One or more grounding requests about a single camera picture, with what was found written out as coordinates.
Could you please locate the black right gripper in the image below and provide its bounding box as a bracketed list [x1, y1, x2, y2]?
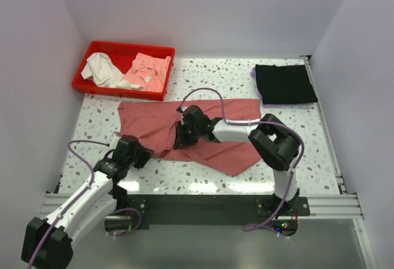
[174, 121, 201, 149]

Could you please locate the dusty red t-shirt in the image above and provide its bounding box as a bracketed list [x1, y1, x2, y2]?
[118, 102, 261, 175]

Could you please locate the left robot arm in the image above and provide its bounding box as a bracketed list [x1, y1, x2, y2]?
[21, 135, 153, 268]

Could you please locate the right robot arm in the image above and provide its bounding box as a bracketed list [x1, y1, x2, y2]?
[174, 105, 305, 215]

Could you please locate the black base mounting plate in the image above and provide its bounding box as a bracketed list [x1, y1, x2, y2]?
[105, 195, 311, 235]

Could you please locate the light pink t-shirt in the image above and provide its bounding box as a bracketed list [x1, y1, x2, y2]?
[122, 53, 172, 92]

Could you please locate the lavender folded t-shirt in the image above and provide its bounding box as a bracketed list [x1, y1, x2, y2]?
[251, 65, 268, 106]

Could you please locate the white t-shirt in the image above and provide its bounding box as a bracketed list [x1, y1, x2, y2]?
[81, 52, 123, 87]

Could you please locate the red plastic bin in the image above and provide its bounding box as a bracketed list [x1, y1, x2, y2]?
[71, 41, 175, 101]

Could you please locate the black folded t-shirt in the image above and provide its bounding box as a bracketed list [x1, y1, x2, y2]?
[266, 65, 318, 105]

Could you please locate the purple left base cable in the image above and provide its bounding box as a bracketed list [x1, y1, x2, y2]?
[104, 207, 143, 237]

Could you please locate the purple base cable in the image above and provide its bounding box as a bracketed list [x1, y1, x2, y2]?
[242, 219, 296, 236]
[104, 207, 143, 237]

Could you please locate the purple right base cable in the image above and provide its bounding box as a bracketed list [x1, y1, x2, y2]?
[242, 219, 296, 236]

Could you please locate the aluminium frame rail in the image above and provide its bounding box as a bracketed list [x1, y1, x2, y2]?
[39, 54, 366, 220]

